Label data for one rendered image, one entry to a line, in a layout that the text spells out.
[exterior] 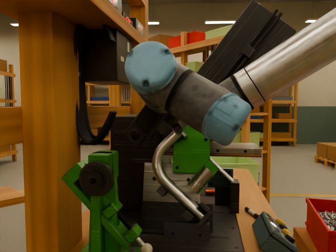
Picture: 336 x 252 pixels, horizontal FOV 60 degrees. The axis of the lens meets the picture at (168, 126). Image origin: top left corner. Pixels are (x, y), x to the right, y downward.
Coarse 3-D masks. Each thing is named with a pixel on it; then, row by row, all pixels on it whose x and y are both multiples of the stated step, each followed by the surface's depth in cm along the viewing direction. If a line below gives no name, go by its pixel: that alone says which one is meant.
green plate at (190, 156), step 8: (184, 128) 92; (192, 128) 92; (192, 136) 91; (200, 136) 91; (176, 144) 92; (184, 144) 91; (192, 144) 91; (200, 144) 91; (208, 144) 90; (176, 152) 91; (184, 152) 91; (192, 152) 90; (200, 152) 90; (208, 152) 90; (176, 160) 91; (184, 160) 90; (192, 160) 90; (200, 160) 90; (176, 168) 90; (184, 168) 90; (192, 168) 90
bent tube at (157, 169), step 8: (168, 136) 89; (176, 136) 89; (184, 136) 88; (160, 144) 89; (168, 144) 89; (160, 152) 88; (152, 160) 89; (160, 160) 89; (152, 168) 88; (160, 168) 88; (160, 176) 87; (160, 184) 88; (168, 184) 86; (176, 192) 85; (184, 200) 85; (192, 208) 84; (200, 208) 85; (200, 216) 83
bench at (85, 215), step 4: (84, 212) 108; (88, 212) 108; (84, 216) 105; (88, 216) 105; (84, 220) 101; (88, 220) 101; (84, 224) 98; (88, 224) 98; (84, 228) 94; (88, 228) 94; (84, 232) 91; (88, 232) 91; (84, 236) 89; (88, 236) 89; (80, 240) 86; (84, 240) 86; (88, 240) 86; (76, 244) 84; (80, 244) 84; (84, 244) 84; (72, 248) 81; (76, 248) 81; (80, 248) 81
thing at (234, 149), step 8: (216, 144) 110; (232, 144) 110; (240, 144) 110; (248, 144) 110; (168, 152) 104; (216, 152) 102; (224, 152) 101; (232, 152) 101; (240, 152) 100; (248, 152) 100; (256, 152) 100
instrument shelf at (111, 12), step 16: (0, 0) 62; (16, 0) 62; (32, 0) 62; (48, 0) 62; (64, 0) 62; (80, 0) 62; (96, 0) 65; (16, 16) 73; (64, 16) 73; (80, 16) 73; (96, 16) 73; (112, 16) 76; (128, 32) 91
